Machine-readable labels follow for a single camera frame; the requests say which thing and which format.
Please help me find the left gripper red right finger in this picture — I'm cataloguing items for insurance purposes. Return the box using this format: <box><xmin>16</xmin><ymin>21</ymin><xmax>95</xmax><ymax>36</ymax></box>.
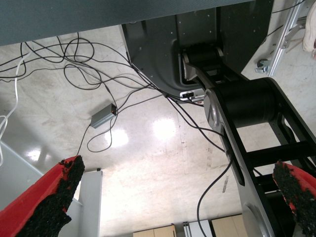
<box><xmin>273</xmin><ymin>159</ymin><xmax>316</xmax><ymax>237</ymax></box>

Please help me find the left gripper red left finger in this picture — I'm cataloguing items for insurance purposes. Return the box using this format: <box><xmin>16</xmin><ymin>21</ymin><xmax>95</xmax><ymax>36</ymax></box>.
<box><xmin>0</xmin><ymin>155</ymin><xmax>86</xmax><ymax>237</ymax></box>

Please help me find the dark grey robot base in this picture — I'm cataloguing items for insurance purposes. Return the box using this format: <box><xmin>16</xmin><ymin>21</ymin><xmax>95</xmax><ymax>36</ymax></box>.
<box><xmin>120</xmin><ymin>0</ymin><xmax>275</xmax><ymax>102</ymax></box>

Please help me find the beige wooden cabinet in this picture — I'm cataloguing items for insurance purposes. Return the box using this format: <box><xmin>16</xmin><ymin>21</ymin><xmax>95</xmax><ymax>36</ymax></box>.
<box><xmin>133</xmin><ymin>223</ymin><xmax>177</xmax><ymax>237</ymax></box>
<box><xmin>211</xmin><ymin>214</ymin><xmax>245</xmax><ymax>237</ymax></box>

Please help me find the light grey cabinet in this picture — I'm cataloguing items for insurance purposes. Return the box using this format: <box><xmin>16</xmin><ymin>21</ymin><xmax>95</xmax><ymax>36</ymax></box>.
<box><xmin>182</xmin><ymin>221</ymin><xmax>212</xmax><ymax>237</ymax></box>

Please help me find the grey adapter box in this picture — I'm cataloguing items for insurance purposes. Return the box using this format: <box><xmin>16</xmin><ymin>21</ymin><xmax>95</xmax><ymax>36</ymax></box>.
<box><xmin>90</xmin><ymin>103</ymin><xmax>117</xmax><ymax>129</ymax></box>

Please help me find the grey caster wheel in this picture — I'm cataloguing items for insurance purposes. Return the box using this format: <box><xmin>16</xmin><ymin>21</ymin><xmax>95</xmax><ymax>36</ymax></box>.
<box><xmin>256</xmin><ymin>59</ymin><xmax>270</xmax><ymax>73</ymax></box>

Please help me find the white shoe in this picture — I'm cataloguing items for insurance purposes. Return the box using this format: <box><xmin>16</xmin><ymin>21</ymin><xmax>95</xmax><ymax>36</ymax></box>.
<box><xmin>303</xmin><ymin>11</ymin><xmax>316</xmax><ymax>52</ymax></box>

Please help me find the black floor cable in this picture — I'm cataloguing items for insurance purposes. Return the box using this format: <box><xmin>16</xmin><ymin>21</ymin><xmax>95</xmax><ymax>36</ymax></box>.
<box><xmin>0</xmin><ymin>32</ymin><xmax>171</xmax><ymax>99</ymax></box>
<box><xmin>76</xmin><ymin>116</ymin><xmax>118</xmax><ymax>158</ymax></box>
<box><xmin>197</xmin><ymin>158</ymin><xmax>234</xmax><ymax>237</ymax></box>

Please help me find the black robot torso frame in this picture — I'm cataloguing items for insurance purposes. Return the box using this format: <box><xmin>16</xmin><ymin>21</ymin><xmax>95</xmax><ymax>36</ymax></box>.
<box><xmin>181</xmin><ymin>44</ymin><xmax>316</xmax><ymax>237</ymax></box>

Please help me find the white floor cable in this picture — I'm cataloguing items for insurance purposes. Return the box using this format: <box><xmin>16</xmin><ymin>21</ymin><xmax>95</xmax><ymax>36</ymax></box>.
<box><xmin>0</xmin><ymin>50</ymin><xmax>33</xmax><ymax>166</ymax></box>

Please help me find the aluminium table frame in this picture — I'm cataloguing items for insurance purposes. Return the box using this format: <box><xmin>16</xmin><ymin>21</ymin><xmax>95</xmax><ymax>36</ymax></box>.
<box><xmin>255</xmin><ymin>0</ymin><xmax>311</xmax><ymax>77</ymax></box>

